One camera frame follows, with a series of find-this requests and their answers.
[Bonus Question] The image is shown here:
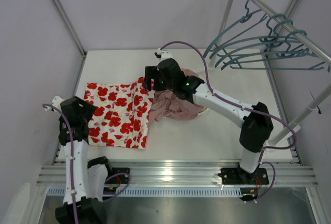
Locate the red poppy print skirt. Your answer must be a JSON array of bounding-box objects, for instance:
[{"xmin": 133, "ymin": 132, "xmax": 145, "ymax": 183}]
[{"xmin": 84, "ymin": 77, "xmax": 154, "ymax": 149}]

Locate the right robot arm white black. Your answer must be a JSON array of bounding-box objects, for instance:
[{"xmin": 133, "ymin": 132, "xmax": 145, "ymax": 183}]
[{"xmin": 143, "ymin": 58, "xmax": 274, "ymax": 184}]

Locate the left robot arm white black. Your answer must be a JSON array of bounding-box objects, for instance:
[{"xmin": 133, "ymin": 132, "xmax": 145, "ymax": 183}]
[{"xmin": 52, "ymin": 96, "xmax": 113, "ymax": 223}]

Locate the teal hanger far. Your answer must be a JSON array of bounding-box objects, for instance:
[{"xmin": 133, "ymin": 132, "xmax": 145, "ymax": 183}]
[{"xmin": 203, "ymin": 0, "xmax": 268, "ymax": 60}]

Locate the teal hanger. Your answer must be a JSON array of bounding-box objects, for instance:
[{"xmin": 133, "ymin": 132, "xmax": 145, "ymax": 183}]
[
  {"xmin": 203, "ymin": 0, "xmax": 268, "ymax": 60},
  {"xmin": 218, "ymin": 34, "xmax": 330, "ymax": 71},
  {"xmin": 203, "ymin": 11, "xmax": 293, "ymax": 58},
  {"xmin": 214, "ymin": 30, "xmax": 317, "ymax": 70}
]

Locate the teal hanger nearest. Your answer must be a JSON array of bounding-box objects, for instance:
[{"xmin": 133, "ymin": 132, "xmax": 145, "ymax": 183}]
[{"xmin": 218, "ymin": 34, "xmax": 330, "ymax": 71}]

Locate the pink crumpled garment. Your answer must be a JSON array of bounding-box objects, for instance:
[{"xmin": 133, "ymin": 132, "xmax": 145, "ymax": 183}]
[{"xmin": 149, "ymin": 67, "xmax": 205, "ymax": 123}]

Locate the white laundry basket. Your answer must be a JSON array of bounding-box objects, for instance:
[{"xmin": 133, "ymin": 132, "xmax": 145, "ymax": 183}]
[{"xmin": 161, "ymin": 92, "xmax": 207, "ymax": 121}]

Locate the metal clothes rack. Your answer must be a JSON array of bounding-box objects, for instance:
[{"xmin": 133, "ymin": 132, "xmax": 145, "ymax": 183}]
[{"xmin": 210, "ymin": 0, "xmax": 330, "ymax": 150}]

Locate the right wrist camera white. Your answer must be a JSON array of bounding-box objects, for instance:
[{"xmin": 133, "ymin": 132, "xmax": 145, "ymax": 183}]
[{"xmin": 154, "ymin": 49, "xmax": 173, "ymax": 61}]

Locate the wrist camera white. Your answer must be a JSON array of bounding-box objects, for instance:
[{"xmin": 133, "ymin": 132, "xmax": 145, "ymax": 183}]
[
  {"xmin": 51, "ymin": 96, "xmax": 64, "ymax": 110},
  {"xmin": 154, "ymin": 49, "xmax": 173, "ymax": 61}
]

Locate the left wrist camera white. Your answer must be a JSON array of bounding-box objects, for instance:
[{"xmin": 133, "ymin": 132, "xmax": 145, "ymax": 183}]
[{"xmin": 51, "ymin": 96, "xmax": 64, "ymax": 110}]

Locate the right aluminium frame post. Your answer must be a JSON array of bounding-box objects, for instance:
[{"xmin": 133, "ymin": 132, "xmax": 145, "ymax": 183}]
[{"xmin": 262, "ymin": 50, "xmax": 289, "ymax": 129}]

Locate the aluminium frame post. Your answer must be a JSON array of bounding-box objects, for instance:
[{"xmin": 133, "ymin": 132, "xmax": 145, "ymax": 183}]
[
  {"xmin": 50, "ymin": 0, "xmax": 87, "ymax": 58},
  {"xmin": 262, "ymin": 50, "xmax": 289, "ymax": 129}
]

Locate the left aluminium frame post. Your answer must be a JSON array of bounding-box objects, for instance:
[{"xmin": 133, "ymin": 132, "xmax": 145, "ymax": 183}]
[{"xmin": 50, "ymin": 0, "xmax": 87, "ymax": 58}]

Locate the white slotted cable duct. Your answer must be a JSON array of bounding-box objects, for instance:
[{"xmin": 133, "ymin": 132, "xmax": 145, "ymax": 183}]
[{"xmin": 46, "ymin": 187, "xmax": 245, "ymax": 198}]

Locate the aluminium mounting rail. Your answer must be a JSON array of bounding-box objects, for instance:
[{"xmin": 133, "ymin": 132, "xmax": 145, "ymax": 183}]
[{"xmin": 36, "ymin": 159, "xmax": 319, "ymax": 187}]

